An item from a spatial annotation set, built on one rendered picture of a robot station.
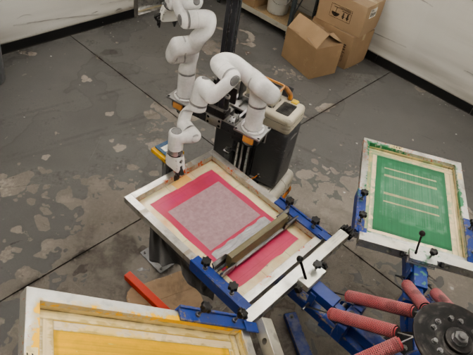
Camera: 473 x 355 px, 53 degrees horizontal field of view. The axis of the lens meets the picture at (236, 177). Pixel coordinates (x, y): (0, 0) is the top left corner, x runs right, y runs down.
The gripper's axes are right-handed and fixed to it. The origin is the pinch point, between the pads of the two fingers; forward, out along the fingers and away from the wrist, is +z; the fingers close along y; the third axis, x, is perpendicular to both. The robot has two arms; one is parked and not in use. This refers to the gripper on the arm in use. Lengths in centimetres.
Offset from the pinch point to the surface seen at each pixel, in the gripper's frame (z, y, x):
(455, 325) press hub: -33, -140, -5
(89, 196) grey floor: 98, 95, -4
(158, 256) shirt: 38.1, -13.8, 19.9
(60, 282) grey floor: 98, 44, 51
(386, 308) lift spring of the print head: -18, -119, -4
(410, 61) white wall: 77, 38, -380
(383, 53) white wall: 83, 71, -380
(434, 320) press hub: -33, -134, -1
